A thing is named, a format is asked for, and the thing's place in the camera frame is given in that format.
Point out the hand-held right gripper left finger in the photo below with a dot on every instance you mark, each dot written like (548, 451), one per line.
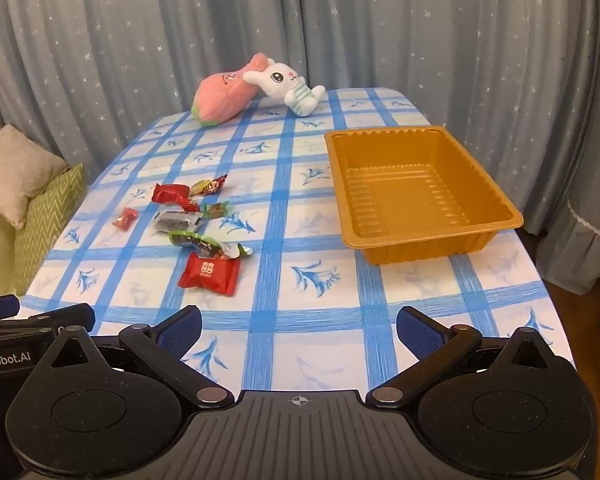
(182, 332)

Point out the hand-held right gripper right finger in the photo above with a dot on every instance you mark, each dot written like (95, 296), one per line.
(420, 332)

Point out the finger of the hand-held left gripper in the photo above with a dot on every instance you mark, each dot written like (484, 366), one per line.
(0, 307)
(70, 315)

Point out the red square snack packet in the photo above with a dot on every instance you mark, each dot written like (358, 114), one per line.
(209, 272)

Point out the green dark snack packet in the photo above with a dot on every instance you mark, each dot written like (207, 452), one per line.
(190, 237)

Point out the small red candy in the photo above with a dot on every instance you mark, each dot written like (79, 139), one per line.
(125, 219)

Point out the silver dark snack packet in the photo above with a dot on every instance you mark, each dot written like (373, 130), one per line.
(177, 221)

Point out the small green candy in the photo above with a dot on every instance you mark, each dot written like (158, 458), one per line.
(216, 209)

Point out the red twisted candy wrapper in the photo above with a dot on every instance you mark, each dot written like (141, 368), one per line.
(172, 195)

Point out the orange plastic tray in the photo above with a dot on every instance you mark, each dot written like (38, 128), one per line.
(405, 195)

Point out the yellow candy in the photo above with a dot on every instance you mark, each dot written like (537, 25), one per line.
(198, 188)

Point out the dark red candy packet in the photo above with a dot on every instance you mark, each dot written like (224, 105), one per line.
(216, 185)

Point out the green zigzag cushion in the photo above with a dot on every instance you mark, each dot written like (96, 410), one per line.
(50, 220)

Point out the blue checked tablecloth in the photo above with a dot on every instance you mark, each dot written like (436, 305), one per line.
(290, 280)

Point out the beige pillow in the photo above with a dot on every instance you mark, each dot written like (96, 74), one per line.
(15, 172)

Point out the grey lace-trimmed appliance cover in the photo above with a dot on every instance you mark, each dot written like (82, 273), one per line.
(580, 260)

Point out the pink plush toy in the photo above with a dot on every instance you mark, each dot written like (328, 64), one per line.
(220, 97)

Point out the white rabbit plush toy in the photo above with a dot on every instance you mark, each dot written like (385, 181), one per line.
(285, 82)

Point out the grey star curtain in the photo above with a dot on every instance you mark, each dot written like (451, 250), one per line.
(380, 25)

